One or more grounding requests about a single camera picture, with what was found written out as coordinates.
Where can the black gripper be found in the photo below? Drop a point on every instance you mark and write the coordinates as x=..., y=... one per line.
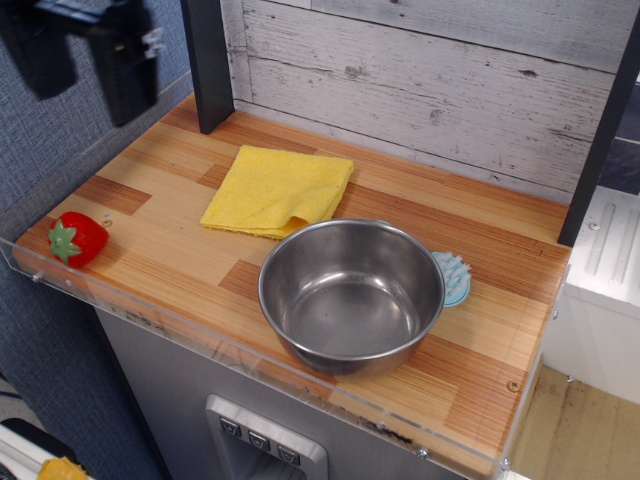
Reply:
x=123, y=41

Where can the stainless steel bowl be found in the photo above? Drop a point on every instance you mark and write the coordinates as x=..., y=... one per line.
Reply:
x=351, y=298

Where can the light blue scrub brush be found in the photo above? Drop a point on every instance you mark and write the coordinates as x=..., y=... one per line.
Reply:
x=456, y=275

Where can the red toy strawberry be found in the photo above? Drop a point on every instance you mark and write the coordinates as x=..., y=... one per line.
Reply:
x=75, y=239

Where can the yellow folded cloth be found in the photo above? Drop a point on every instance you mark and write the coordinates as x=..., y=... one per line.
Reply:
x=273, y=193

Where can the silver toy fridge cabinet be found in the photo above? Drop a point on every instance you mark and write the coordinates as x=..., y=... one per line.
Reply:
x=171, y=384

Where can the yellow object bottom corner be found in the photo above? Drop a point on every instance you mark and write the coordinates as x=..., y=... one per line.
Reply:
x=61, y=469

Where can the grey dispenser button panel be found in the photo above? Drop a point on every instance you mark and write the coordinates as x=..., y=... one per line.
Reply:
x=251, y=446

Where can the white toy sink counter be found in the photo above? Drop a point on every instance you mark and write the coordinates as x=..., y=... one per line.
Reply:
x=593, y=333

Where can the black left frame post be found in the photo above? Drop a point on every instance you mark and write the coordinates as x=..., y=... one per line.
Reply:
x=206, y=43

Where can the black frame post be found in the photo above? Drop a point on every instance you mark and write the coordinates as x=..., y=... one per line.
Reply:
x=609, y=123
x=206, y=43

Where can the black right frame post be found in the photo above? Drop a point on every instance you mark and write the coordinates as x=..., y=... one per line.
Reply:
x=609, y=123

